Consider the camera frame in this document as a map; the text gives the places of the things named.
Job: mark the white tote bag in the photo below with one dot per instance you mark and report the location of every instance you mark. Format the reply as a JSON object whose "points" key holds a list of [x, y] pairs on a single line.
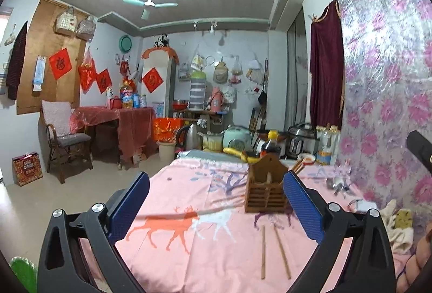
{"points": [[229, 95]]}

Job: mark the blue white hanging bag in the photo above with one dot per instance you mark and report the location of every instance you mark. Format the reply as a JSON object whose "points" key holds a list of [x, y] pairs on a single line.
{"points": [[38, 73]]}

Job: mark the metal spoon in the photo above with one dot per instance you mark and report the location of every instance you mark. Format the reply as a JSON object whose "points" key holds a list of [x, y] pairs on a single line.
{"points": [[337, 184]]}

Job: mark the tan hanging hat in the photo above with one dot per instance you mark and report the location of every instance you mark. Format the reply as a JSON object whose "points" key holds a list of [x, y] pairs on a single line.
{"points": [[221, 73]]}

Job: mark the clear hanging plastic bag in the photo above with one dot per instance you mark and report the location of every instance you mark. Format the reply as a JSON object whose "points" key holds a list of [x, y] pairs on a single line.
{"points": [[86, 29]]}

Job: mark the red pot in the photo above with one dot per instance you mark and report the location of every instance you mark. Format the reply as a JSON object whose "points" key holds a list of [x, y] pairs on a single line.
{"points": [[116, 103]]}

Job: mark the pink thermos flask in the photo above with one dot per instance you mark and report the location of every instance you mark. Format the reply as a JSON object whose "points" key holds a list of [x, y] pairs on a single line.
{"points": [[216, 100]]}

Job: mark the red rimmed bowl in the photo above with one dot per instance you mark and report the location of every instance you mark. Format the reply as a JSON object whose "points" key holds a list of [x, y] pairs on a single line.
{"points": [[306, 158]]}

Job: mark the dark hanging garment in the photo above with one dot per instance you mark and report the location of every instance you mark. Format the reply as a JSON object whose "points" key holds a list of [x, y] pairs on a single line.
{"points": [[17, 67]]}

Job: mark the green plastic stool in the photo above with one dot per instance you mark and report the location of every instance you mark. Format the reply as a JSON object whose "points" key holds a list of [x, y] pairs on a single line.
{"points": [[23, 276]]}

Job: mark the maroon curtain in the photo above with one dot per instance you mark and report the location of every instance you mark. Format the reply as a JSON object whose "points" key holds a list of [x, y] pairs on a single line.
{"points": [[325, 77]]}

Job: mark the white charger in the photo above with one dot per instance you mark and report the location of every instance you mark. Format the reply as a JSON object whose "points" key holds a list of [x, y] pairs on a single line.
{"points": [[363, 206]]}

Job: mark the table with red cloth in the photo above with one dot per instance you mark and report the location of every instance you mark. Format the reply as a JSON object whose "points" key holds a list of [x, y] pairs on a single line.
{"points": [[131, 127]]}

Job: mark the red basin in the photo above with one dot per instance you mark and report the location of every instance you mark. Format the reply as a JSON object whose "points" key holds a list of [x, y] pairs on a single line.
{"points": [[180, 104]]}

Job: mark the stacked steamer with green lid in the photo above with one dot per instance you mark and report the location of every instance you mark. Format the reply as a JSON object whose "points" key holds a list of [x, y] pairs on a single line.
{"points": [[197, 92]]}

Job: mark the large cooking oil bottle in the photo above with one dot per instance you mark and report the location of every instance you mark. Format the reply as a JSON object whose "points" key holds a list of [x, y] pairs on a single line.
{"points": [[127, 95]]}

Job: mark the cardboard box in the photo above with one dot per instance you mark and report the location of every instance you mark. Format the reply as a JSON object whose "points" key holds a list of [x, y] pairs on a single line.
{"points": [[140, 155]]}

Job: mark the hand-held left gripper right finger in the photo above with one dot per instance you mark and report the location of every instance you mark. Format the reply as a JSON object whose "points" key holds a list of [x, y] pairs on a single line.
{"points": [[303, 208]]}

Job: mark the steel kettle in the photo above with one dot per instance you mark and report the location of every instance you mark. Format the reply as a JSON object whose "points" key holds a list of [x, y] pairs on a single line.
{"points": [[192, 139]]}

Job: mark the green round plate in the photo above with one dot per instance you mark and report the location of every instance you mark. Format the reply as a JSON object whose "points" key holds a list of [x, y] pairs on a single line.
{"points": [[125, 43]]}

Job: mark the red diamond paper poster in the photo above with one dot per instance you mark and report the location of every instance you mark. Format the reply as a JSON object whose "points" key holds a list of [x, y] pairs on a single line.
{"points": [[104, 80], [60, 63], [152, 78]]}

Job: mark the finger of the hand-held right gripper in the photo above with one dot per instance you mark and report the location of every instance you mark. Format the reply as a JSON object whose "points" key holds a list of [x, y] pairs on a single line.
{"points": [[420, 148]]}

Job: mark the floral plastic wall covering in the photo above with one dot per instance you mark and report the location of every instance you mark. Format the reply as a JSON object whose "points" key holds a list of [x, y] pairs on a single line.
{"points": [[381, 77]]}

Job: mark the orange red gift bag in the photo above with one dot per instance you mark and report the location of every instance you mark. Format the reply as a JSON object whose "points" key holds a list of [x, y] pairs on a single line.
{"points": [[167, 129]]}

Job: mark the wooden utensil holder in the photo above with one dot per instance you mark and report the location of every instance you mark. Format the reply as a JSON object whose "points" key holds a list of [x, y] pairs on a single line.
{"points": [[266, 198]]}

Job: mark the yellow plastic ladle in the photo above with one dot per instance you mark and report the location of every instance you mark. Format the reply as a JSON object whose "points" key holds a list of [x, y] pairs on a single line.
{"points": [[236, 153]]}

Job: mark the clear plastic oil bottle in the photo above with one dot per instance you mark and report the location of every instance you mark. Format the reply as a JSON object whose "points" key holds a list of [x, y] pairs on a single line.
{"points": [[326, 148]]}

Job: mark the pink deer print bedsheet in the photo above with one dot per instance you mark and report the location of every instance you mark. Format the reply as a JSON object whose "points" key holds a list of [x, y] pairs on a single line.
{"points": [[219, 262]]}

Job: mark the dark sauce bottle yellow cap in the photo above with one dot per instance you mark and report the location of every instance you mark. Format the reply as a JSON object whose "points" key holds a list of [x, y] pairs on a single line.
{"points": [[271, 146]]}

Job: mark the steel pressure cooker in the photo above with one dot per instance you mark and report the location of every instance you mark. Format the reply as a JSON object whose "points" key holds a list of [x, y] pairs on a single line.
{"points": [[300, 141]]}

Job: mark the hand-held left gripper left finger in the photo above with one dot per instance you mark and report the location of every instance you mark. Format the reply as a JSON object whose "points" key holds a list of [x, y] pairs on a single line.
{"points": [[130, 205]]}

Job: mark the wooden armchair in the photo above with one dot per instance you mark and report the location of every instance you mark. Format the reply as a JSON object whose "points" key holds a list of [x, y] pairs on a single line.
{"points": [[67, 144]]}

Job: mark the white and yellow pot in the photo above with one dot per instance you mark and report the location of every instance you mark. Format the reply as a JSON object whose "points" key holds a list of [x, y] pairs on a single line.
{"points": [[212, 142]]}

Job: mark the cream towel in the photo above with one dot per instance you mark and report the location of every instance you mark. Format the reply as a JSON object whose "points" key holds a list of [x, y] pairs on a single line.
{"points": [[396, 239]]}

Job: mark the white plastic bucket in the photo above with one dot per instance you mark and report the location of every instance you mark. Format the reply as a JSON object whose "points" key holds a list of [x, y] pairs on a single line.
{"points": [[166, 152]]}

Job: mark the orange cloth fridge cover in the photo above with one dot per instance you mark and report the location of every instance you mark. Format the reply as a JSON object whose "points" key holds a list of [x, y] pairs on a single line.
{"points": [[162, 52]]}

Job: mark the pinkish brown soft object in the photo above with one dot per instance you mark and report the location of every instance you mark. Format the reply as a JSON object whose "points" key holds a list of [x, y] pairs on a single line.
{"points": [[416, 262]]}

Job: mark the mint green rice cooker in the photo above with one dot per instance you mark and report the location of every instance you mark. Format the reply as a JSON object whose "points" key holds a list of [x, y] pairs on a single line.
{"points": [[236, 139]]}

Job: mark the white refrigerator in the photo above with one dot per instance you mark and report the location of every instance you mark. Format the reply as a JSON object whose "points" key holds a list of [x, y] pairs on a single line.
{"points": [[158, 100]]}

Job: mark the white fluffy chair cushion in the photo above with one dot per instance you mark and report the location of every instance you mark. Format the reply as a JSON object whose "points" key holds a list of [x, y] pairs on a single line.
{"points": [[55, 117]]}

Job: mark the wooden door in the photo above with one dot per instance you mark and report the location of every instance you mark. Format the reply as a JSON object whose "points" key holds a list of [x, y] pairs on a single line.
{"points": [[30, 43]]}

